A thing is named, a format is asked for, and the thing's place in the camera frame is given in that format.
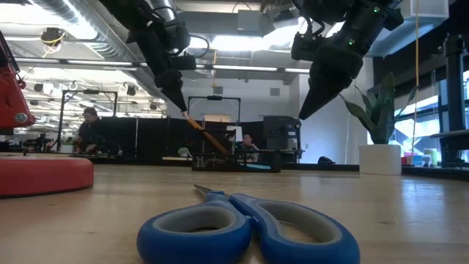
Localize black equipment cabinet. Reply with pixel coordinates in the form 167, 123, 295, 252
262, 115, 304, 164

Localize tall black pole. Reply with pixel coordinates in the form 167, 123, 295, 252
441, 32, 467, 168

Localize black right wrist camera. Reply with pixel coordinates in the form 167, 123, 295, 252
291, 32, 319, 62

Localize white rectangular sheet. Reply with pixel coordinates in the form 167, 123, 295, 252
226, 125, 243, 143

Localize black side desk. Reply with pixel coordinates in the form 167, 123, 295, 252
430, 130, 469, 151

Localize person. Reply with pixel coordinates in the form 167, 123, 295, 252
237, 133, 259, 162
75, 106, 108, 155

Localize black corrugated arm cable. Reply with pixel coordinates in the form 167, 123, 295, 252
188, 34, 210, 59

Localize black mesh desk organizer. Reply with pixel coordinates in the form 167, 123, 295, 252
191, 128, 282, 173

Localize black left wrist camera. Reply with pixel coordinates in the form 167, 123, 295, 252
169, 54, 198, 71

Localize snake plant in white pot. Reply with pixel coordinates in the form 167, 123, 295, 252
339, 71, 418, 176

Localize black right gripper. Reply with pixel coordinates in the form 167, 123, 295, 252
298, 3, 404, 120

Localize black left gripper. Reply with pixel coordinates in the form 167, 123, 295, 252
126, 21, 191, 113

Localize blue-handled scissors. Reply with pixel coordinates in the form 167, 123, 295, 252
136, 184, 361, 264

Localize black ceiling dome device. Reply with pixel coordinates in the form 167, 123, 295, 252
40, 27, 67, 48

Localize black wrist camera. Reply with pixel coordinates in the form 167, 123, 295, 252
169, 54, 198, 71
291, 32, 319, 62

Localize black gantry frame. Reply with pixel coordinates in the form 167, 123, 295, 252
56, 89, 119, 152
187, 95, 242, 155

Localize long fluorescent ceiling light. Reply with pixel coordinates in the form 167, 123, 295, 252
14, 56, 311, 74

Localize black partition wall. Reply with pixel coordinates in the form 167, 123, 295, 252
99, 116, 265, 161

